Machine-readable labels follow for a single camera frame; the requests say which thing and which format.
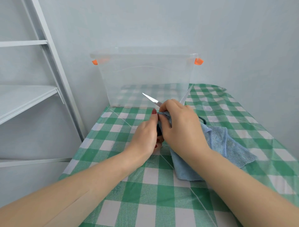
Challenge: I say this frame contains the person's left hand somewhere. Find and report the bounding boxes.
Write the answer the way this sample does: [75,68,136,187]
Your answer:
[122,108,165,169]

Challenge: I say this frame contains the person's right hand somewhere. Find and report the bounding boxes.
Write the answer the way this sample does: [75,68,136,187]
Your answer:
[158,99,213,169]

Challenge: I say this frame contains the blue handled steel scissors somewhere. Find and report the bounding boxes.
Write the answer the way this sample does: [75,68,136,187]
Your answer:
[142,84,207,137]

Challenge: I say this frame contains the blue microfibre cloth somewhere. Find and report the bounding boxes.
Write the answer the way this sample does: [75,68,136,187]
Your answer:
[157,111,257,182]

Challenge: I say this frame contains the person's right forearm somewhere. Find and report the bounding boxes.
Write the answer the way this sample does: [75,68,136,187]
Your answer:
[198,149,299,227]

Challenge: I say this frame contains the person's left forearm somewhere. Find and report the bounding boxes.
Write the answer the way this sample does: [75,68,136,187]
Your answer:
[0,152,145,227]

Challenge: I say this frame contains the green white checkered tablecloth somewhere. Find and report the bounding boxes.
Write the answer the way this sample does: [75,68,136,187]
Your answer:
[58,83,299,227]

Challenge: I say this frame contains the clear plastic storage box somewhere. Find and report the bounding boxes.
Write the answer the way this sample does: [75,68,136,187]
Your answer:
[90,46,204,109]

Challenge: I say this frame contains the white metal shelf rack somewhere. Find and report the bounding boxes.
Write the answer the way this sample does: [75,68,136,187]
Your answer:
[0,0,85,168]

